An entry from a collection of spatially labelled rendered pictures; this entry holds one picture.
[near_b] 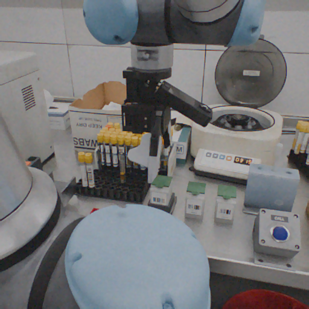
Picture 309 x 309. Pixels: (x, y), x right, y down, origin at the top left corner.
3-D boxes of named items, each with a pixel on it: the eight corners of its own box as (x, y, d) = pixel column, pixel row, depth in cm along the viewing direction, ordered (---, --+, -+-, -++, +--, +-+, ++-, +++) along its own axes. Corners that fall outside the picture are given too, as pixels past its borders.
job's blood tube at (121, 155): (119, 189, 76) (117, 154, 72) (121, 186, 77) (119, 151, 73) (125, 190, 76) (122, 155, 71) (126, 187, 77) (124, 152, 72)
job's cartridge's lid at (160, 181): (149, 187, 65) (149, 185, 64) (156, 175, 69) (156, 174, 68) (168, 190, 64) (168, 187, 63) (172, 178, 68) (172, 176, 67)
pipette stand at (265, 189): (242, 212, 69) (248, 175, 64) (244, 195, 75) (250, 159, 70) (289, 221, 66) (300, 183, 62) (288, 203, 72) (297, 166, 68)
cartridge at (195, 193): (184, 217, 68) (185, 192, 64) (187, 204, 72) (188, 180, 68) (202, 219, 67) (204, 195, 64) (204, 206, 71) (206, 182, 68)
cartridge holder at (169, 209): (144, 221, 67) (143, 207, 65) (155, 197, 74) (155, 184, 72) (168, 226, 65) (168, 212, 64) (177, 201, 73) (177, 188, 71)
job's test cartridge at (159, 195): (149, 210, 68) (149, 186, 65) (155, 198, 72) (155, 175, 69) (167, 213, 67) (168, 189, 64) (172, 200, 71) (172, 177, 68)
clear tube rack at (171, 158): (95, 174, 83) (93, 151, 80) (108, 157, 92) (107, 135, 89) (169, 183, 79) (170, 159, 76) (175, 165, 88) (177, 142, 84)
